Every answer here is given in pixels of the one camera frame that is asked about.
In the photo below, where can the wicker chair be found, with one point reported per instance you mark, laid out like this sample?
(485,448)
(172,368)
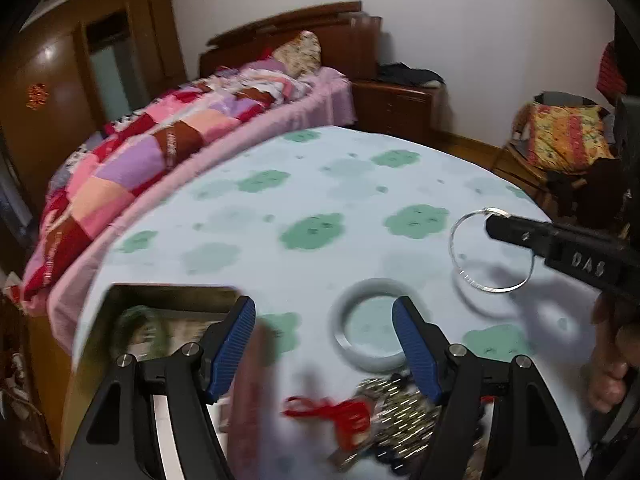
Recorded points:
(510,160)

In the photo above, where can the white jade bangle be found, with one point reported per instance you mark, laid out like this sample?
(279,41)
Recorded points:
(340,330)

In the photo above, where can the wooden headboard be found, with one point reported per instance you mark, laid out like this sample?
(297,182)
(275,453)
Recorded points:
(340,40)

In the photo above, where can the floral pillow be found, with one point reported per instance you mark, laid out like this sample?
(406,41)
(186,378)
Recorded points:
(300,52)

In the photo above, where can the red paper decoration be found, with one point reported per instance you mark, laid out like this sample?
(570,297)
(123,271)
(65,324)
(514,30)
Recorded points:
(36,97)

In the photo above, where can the wooden nightstand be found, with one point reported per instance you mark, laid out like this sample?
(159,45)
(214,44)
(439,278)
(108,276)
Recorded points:
(395,110)

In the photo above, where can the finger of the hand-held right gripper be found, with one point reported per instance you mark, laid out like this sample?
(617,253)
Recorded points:
(515,232)

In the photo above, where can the yellow patterned cushion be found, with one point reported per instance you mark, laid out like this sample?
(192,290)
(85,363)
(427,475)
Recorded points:
(565,135)

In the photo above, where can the pink-rimmed tin lid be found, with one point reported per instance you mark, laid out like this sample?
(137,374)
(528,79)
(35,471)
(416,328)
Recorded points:
(255,390)

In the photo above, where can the dark folded clothes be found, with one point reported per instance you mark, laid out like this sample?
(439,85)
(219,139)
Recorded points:
(405,74)

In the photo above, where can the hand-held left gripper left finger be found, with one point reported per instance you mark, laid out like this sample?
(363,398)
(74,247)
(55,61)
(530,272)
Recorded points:
(235,345)

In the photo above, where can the green jade bangle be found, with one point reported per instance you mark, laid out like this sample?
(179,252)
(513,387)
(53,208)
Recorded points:
(160,330)

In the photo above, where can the wooden wardrobe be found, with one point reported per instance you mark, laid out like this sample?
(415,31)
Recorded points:
(50,60)

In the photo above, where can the thin silver bangle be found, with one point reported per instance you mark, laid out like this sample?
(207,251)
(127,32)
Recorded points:
(452,250)

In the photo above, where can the dark brown garment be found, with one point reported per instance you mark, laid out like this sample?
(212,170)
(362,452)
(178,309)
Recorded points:
(595,190)

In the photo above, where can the bed with patchwork quilt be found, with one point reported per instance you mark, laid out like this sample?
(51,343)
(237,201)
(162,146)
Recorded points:
(280,120)

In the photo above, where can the person's right hand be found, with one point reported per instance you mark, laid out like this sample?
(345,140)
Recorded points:
(607,360)

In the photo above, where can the frosted glass door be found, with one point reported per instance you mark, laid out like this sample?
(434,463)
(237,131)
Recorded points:
(112,80)

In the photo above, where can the red hanging garment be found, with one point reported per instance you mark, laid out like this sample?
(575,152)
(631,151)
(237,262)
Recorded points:
(610,70)

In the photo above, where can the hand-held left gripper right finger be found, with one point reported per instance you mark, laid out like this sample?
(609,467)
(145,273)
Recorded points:
(415,345)

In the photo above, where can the patchwork quilt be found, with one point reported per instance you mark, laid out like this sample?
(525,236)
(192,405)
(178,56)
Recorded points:
(150,160)

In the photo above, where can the red knot tassel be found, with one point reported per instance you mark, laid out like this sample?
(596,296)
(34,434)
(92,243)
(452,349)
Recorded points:
(345,412)

